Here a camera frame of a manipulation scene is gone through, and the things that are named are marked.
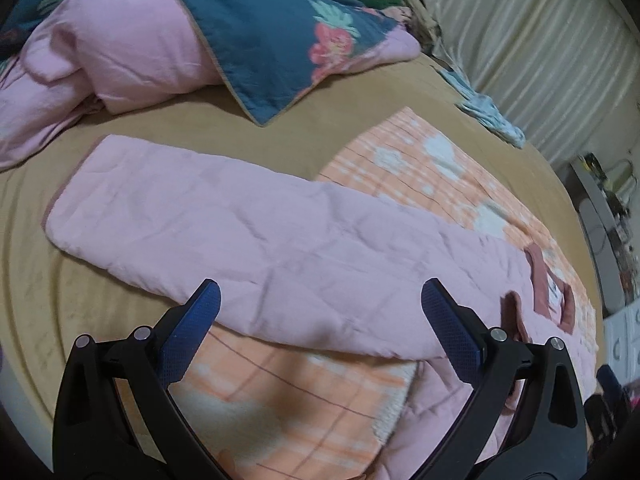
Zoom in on teal floral quilt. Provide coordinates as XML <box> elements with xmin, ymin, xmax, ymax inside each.
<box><xmin>0</xmin><ymin>0</ymin><xmax>423</xmax><ymax>171</ymax></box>

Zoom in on light blue garment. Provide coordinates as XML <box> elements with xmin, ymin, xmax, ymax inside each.
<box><xmin>440</xmin><ymin>67</ymin><xmax>526</xmax><ymax>148</ymax></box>

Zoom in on grey vanity desk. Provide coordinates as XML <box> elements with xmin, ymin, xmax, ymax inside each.
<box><xmin>565</xmin><ymin>152</ymin><xmax>640</xmax><ymax>316</ymax></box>

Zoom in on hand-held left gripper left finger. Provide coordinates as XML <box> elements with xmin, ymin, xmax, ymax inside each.
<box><xmin>52</xmin><ymin>279</ymin><xmax>236</xmax><ymax>480</ymax></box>

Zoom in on orange plaid fleece blanket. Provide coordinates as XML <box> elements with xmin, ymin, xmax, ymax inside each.
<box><xmin>112</xmin><ymin>107</ymin><xmax>601</xmax><ymax>480</ymax></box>

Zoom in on tan bed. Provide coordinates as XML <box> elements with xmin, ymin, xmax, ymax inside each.
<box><xmin>0</xmin><ymin>52</ymin><xmax>606</xmax><ymax>480</ymax></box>

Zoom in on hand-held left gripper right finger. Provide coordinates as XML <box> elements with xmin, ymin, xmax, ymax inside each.
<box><xmin>410</xmin><ymin>278</ymin><xmax>588</xmax><ymax>480</ymax></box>

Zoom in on cream pleated curtain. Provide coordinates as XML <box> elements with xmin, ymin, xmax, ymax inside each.
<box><xmin>422</xmin><ymin>0</ymin><xmax>640</xmax><ymax>171</ymax></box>

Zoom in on dark hanging clothes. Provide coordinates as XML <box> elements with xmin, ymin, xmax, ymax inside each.
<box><xmin>582</xmin><ymin>365</ymin><xmax>636</xmax><ymax>461</ymax></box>

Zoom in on white chest of drawers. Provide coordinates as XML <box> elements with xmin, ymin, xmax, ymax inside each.
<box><xmin>602</xmin><ymin>305</ymin><xmax>640</xmax><ymax>366</ymax></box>

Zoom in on pink quilted blanket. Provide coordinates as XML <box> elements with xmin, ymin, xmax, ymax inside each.
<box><xmin>42</xmin><ymin>134</ymin><xmax>601</xmax><ymax>461</ymax></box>

